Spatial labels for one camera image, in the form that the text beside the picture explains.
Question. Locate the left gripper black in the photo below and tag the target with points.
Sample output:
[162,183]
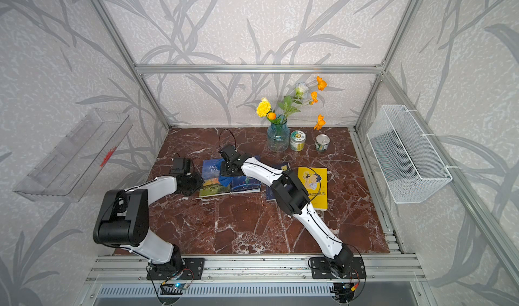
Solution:
[189,193]

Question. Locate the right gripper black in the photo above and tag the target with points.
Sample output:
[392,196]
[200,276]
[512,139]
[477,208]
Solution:
[222,169]

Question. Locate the blue cloth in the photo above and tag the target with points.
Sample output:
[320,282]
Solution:
[225,180]

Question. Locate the Little Prince blue book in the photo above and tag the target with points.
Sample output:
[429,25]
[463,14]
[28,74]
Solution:
[245,184]

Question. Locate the Animal Farm book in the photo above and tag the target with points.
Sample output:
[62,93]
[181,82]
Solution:
[211,177]

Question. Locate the dark navy Chinese book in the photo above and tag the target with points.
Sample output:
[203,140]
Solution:
[269,193]

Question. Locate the yellow book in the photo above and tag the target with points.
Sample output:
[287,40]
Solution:
[315,181]

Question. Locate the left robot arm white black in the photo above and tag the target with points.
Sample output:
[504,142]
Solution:
[123,220]

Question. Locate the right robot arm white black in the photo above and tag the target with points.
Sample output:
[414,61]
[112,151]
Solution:
[293,198]

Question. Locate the glass vase teal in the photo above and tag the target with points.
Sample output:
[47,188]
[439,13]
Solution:
[278,137]

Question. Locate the green white tin can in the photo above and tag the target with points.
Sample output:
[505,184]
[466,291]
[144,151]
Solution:
[297,140]

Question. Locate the yellow orange flower bouquet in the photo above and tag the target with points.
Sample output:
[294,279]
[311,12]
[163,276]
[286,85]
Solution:
[301,96]

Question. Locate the open silver tin can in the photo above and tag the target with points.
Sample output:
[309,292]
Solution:
[322,143]

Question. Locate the left circuit board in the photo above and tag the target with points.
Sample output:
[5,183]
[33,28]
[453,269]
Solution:
[174,288]

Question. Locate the clear acrylic shelf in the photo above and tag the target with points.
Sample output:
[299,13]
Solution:
[72,166]

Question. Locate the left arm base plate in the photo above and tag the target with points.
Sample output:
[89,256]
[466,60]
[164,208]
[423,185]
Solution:
[190,268]

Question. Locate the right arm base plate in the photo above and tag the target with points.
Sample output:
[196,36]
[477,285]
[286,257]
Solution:
[322,270]

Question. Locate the white wire basket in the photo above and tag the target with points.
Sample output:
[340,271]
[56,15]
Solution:
[411,166]

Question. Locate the aluminium front rail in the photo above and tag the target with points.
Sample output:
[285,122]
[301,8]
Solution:
[257,268]

